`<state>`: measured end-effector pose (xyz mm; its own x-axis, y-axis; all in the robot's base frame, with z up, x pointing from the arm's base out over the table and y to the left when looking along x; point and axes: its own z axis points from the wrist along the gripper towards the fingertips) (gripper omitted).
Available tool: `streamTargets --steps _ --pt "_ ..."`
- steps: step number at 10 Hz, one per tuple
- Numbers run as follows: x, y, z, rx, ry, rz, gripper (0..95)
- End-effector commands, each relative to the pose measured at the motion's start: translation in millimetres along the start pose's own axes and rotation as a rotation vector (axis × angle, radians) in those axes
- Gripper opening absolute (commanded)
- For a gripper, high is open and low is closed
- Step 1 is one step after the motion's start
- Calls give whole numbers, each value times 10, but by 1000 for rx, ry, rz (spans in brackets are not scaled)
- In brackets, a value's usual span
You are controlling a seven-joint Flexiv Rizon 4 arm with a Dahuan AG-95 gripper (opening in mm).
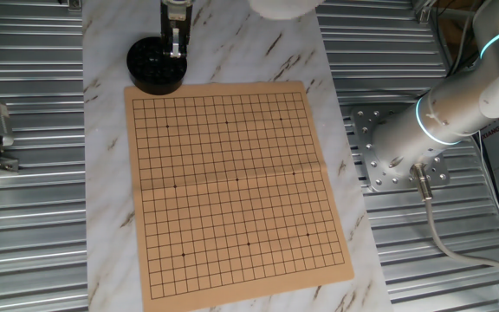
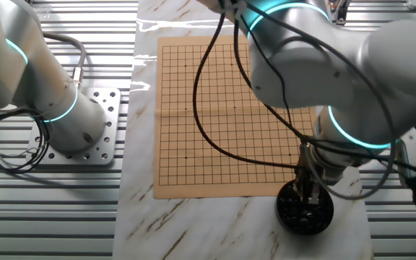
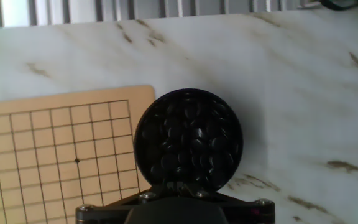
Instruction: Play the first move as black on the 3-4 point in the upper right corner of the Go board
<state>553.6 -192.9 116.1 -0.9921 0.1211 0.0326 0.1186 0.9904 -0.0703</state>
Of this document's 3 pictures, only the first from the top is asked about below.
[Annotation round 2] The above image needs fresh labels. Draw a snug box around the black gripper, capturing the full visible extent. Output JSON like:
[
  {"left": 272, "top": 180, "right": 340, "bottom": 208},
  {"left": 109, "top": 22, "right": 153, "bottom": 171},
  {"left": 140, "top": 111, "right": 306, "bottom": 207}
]
[{"left": 159, "top": 3, "right": 192, "bottom": 60}]

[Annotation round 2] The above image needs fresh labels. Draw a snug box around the wooden go board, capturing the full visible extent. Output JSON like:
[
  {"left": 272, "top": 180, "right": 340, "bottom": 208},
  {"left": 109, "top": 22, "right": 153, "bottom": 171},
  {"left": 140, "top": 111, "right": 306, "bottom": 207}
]
[{"left": 123, "top": 80, "right": 355, "bottom": 312}]

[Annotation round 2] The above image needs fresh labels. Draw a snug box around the black bowl of Go stones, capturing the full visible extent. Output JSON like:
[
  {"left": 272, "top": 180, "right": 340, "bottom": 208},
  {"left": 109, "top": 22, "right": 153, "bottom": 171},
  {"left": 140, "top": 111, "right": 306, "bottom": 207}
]
[{"left": 126, "top": 36, "right": 189, "bottom": 96}]

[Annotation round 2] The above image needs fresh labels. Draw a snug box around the white marble pattern mat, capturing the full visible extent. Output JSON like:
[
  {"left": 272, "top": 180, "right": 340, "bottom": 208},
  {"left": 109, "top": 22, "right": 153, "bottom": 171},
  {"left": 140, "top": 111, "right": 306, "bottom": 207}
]
[{"left": 81, "top": 0, "right": 393, "bottom": 312}]

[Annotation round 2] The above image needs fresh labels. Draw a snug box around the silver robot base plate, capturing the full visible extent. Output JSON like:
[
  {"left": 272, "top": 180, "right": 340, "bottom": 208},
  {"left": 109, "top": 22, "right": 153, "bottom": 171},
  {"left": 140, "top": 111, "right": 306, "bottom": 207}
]
[{"left": 350, "top": 106, "right": 451, "bottom": 193}]

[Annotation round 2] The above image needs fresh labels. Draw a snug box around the grey base cable with connector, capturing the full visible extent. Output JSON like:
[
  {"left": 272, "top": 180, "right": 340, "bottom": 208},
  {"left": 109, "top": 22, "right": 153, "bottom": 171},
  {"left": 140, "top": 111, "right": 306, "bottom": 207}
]
[{"left": 409, "top": 163, "right": 499, "bottom": 285}]

